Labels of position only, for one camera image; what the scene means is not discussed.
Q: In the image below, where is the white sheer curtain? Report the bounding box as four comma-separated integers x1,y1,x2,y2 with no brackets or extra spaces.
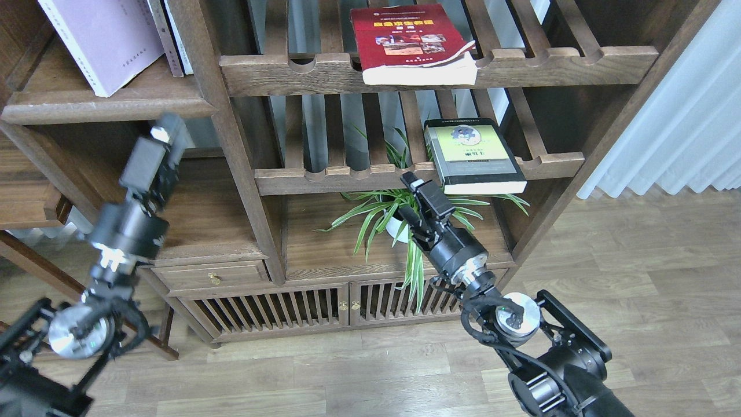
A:
577,1,740,200

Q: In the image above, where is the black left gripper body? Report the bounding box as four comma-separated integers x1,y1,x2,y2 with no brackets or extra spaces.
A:
89,190,169,263

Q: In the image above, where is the grey upright book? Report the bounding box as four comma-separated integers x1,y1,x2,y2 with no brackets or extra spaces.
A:
146,0,185,77

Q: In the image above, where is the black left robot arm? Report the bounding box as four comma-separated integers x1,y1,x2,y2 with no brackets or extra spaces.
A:
2,113,190,416

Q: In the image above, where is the red cover book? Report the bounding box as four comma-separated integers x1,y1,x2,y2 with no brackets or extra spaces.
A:
350,3,478,86

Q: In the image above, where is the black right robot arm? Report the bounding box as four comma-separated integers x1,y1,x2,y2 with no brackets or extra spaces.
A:
400,172,632,416

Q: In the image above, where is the white blue upright book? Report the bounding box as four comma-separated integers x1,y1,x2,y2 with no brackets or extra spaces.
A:
163,1,193,75

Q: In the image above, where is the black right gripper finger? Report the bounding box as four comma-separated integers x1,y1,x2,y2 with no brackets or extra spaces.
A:
398,205,432,241
400,171,455,224

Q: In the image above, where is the dark wooden bookshelf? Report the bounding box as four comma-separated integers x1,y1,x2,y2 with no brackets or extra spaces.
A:
2,1,720,343

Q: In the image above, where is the green spider plant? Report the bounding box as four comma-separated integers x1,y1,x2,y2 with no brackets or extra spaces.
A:
317,127,529,312

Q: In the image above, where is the wooden side furniture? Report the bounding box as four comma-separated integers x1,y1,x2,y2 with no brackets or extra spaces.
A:
2,137,149,349

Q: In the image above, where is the white plant pot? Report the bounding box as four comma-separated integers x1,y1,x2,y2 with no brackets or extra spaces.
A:
386,211,409,243

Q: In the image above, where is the green and black book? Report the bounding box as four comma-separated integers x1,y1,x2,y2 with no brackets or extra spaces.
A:
424,117,527,195

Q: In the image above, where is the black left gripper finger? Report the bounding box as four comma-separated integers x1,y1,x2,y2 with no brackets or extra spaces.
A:
119,113,189,203

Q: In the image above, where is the pale lilac white book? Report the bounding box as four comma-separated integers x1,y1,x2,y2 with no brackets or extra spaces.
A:
39,1,164,97

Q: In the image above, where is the brass drawer knob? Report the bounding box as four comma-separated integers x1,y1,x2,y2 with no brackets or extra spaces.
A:
207,273,222,286

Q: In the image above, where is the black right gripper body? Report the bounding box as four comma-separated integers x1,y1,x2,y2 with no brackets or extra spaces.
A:
411,221,490,286

